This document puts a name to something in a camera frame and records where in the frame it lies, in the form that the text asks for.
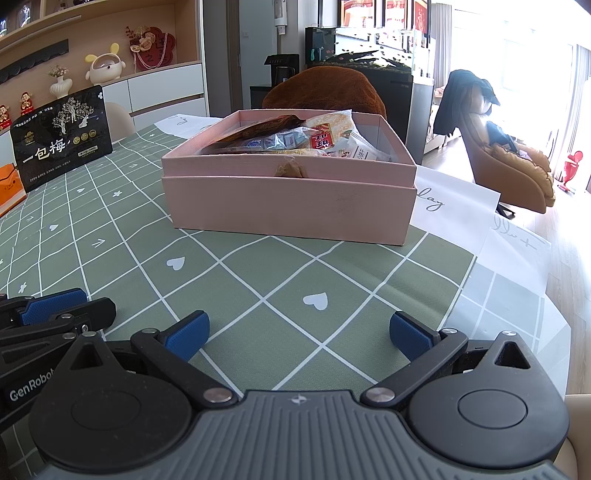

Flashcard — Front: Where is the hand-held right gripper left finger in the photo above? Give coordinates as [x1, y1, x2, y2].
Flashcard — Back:
[69, 310, 238, 409]

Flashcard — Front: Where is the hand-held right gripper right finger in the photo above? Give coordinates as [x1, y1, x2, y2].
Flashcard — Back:
[360, 311, 532, 409]

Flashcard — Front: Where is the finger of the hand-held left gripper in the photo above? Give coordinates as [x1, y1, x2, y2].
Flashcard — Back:
[0, 288, 89, 329]
[0, 298, 117, 347]

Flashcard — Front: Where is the pink cardboard box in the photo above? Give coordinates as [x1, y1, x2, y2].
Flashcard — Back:
[161, 109, 419, 246]

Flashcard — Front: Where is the white and yellow snack packet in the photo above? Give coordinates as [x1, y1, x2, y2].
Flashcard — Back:
[335, 136, 393, 162]

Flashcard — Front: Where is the long clear biscuit packet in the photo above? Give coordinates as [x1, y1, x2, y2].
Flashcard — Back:
[305, 112, 355, 139]

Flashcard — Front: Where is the green checked tablecloth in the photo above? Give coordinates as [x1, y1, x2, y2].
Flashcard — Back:
[0, 122, 478, 462]

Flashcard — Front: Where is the orange box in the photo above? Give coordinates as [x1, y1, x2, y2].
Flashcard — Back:
[0, 164, 27, 217]

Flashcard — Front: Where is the black plum bag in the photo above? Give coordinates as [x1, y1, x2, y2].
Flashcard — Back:
[10, 84, 114, 193]

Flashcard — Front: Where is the brown massage chair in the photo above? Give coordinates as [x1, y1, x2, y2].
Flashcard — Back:
[455, 69, 557, 214]

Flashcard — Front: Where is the beige chair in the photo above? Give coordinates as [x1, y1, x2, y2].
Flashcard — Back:
[104, 102, 136, 141]
[564, 393, 591, 480]

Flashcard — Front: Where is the white vase with flowers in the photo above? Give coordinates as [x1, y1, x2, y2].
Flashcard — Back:
[47, 64, 74, 100]

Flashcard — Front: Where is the red ornament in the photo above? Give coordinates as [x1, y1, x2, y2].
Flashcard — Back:
[558, 150, 585, 192]

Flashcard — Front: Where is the fish tank with stand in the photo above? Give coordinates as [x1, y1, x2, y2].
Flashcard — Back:
[305, 25, 435, 164]

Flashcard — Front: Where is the black jacket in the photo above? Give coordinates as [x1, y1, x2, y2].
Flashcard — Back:
[434, 69, 502, 137]

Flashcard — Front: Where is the white rabbit figurine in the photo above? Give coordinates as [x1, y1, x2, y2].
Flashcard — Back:
[84, 43, 126, 86]

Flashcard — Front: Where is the black scalloped trim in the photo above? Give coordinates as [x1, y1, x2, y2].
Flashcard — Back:
[0, 39, 70, 84]

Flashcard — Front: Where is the small black cabinet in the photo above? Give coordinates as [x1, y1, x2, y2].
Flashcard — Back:
[249, 86, 273, 112]

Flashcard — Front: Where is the red floral decoration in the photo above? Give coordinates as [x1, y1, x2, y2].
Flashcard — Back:
[126, 26, 175, 71]

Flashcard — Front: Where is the black water dispenser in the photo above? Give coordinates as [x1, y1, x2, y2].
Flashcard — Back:
[264, 54, 301, 88]

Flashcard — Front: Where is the wooden wall shelf unit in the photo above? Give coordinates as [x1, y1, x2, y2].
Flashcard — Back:
[0, 0, 208, 153]

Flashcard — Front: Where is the white wall dispenser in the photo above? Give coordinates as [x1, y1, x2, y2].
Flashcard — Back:
[272, 0, 289, 35]

